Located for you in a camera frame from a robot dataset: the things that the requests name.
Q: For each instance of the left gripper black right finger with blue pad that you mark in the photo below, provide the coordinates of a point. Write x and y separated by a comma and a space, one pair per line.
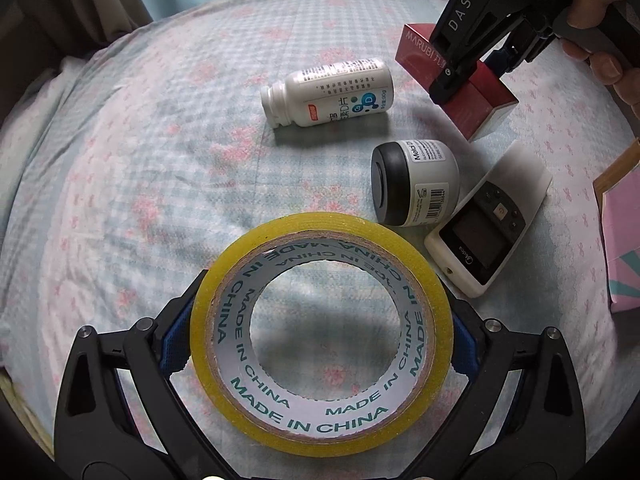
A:
544, 433

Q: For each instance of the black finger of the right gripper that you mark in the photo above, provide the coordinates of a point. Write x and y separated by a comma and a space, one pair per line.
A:
461, 52

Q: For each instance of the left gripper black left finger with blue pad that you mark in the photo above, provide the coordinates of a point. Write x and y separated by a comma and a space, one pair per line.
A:
118, 414

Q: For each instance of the red rectangular box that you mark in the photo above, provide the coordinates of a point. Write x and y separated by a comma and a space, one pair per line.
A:
476, 105

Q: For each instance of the white pill bottle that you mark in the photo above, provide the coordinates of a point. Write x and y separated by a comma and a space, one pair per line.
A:
329, 93

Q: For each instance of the white jar black lid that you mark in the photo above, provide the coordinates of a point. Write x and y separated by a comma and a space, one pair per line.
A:
414, 182

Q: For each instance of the yellow tape roll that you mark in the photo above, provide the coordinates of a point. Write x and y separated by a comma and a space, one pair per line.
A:
319, 335

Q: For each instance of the white remote control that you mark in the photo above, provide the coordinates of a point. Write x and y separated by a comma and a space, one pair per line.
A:
472, 247

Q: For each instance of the person's right hand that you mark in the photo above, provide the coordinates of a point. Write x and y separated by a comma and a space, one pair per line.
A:
607, 62

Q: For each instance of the open cardboard box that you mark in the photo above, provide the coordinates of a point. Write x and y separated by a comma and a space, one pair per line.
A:
617, 191

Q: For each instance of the pastel checked bed quilt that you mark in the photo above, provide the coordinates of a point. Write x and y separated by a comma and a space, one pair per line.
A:
124, 175

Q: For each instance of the brown curtain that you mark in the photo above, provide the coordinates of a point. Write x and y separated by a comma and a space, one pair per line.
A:
38, 34

